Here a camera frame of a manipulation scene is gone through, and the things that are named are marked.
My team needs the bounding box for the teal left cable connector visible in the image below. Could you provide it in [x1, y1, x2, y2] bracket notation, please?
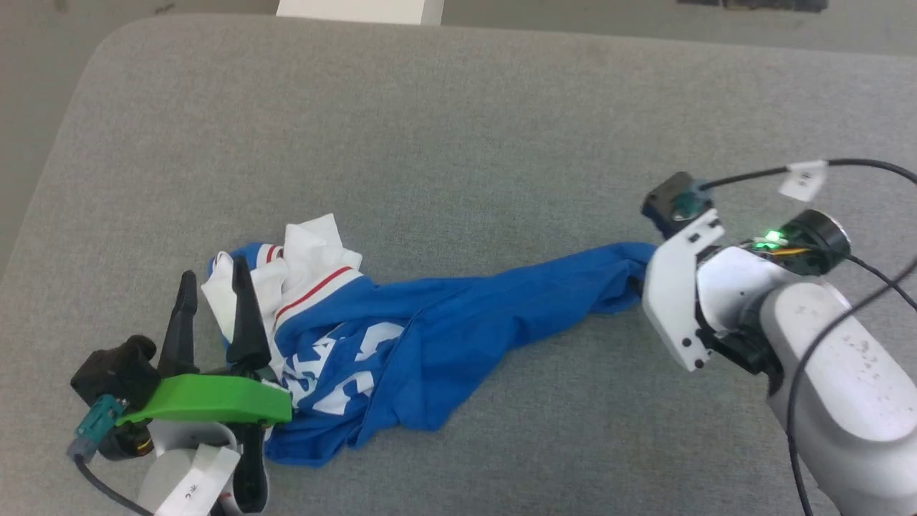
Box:
[67, 394, 126, 461]

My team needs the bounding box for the black floor mat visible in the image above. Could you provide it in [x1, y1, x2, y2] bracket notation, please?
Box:
[677, 0, 828, 13]

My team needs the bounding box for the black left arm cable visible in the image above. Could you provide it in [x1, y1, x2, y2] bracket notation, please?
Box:
[74, 453, 155, 516]

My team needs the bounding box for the teal right cable connector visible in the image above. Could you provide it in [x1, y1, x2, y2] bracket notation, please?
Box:
[676, 183, 711, 220]

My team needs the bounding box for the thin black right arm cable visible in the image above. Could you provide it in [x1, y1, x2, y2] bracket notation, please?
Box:
[786, 254, 917, 516]

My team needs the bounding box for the teal cable connector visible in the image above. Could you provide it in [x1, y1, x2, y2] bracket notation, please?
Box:
[67, 394, 126, 461]
[676, 183, 711, 220]

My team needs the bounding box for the black cable with white tag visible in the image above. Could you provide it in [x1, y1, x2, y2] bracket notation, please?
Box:
[698, 158, 917, 191]

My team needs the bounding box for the white box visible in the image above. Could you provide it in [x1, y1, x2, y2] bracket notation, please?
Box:
[276, 0, 445, 27]

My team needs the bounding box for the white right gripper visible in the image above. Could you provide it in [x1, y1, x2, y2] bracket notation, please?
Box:
[643, 209, 728, 372]

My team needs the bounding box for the blue and white jersey shirt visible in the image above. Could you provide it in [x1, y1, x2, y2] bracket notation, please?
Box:
[201, 213, 658, 468]

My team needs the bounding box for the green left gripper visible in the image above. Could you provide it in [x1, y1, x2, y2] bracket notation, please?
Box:
[115, 256, 293, 425]

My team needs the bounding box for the white cable tag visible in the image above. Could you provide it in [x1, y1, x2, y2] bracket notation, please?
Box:
[779, 161, 828, 201]

